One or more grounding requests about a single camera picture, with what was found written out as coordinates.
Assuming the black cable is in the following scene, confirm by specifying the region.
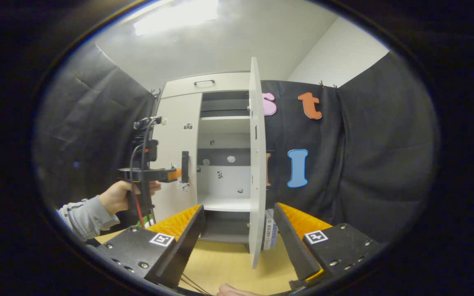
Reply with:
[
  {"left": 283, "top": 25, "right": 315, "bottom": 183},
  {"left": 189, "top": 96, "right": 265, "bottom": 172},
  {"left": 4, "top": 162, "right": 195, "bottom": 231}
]
[{"left": 128, "top": 118, "right": 158, "bottom": 183}]

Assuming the black backdrop cloth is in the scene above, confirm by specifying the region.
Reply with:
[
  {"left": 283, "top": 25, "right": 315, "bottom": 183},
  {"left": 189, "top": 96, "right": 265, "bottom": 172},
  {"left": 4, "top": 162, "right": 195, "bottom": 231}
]
[
  {"left": 33, "top": 41, "right": 157, "bottom": 229},
  {"left": 260, "top": 50, "right": 441, "bottom": 243}
]

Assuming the white upright box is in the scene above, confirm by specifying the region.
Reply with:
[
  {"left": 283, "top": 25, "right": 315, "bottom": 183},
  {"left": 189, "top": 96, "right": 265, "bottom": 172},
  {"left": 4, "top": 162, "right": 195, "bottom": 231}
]
[{"left": 264, "top": 210, "right": 273, "bottom": 250}]

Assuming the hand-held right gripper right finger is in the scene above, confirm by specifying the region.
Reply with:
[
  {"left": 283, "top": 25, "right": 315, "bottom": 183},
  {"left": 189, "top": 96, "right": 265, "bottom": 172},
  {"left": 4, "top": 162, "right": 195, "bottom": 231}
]
[{"left": 272, "top": 202, "right": 386, "bottom": 291}]

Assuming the beige cabinet drawer front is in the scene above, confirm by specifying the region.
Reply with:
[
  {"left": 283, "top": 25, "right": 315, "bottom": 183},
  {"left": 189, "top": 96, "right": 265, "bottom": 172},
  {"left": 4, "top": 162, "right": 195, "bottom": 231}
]
[{"left": 161, "top": 73, "right": 251, "bottom": 99}]

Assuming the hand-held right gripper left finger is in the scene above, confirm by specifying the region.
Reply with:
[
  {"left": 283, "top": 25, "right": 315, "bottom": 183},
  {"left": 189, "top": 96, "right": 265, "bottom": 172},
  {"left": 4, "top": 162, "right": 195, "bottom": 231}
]
[{"left": 85, "top": 204, "right": 206, "bottom": 289}]

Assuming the beige double-door shoe cabinet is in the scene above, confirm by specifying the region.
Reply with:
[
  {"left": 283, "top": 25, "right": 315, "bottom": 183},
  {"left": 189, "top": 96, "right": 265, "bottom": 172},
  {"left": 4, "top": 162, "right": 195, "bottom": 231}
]
[{"left": 155, "top": 72, "right": 267, "bottom": 252}]

